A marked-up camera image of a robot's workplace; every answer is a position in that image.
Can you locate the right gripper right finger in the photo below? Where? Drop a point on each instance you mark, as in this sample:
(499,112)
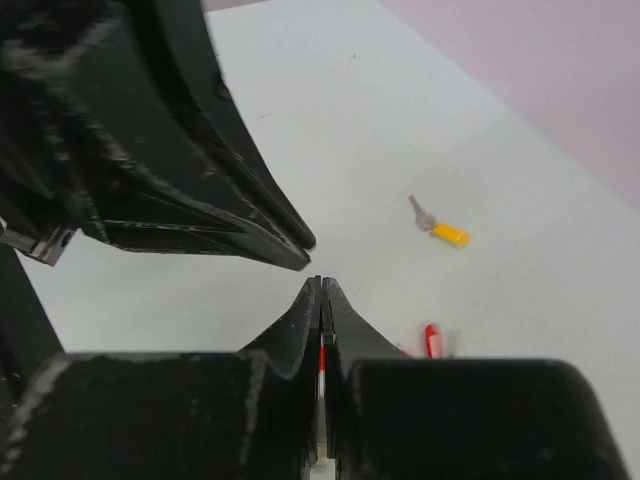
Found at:
(393,416)

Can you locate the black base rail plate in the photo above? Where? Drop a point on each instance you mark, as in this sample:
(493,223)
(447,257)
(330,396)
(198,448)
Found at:
(27,337)

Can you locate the key with yellow tag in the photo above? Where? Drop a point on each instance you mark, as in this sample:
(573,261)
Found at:
(426,222)

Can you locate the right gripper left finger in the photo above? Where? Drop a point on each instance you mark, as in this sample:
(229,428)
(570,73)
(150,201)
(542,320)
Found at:
(248,414)

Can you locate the red handled keyring holder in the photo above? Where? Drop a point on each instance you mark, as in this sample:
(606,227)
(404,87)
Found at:
(438,343)

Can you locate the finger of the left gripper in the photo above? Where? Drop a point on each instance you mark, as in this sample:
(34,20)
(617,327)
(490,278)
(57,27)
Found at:
(56,171)
(192,175)

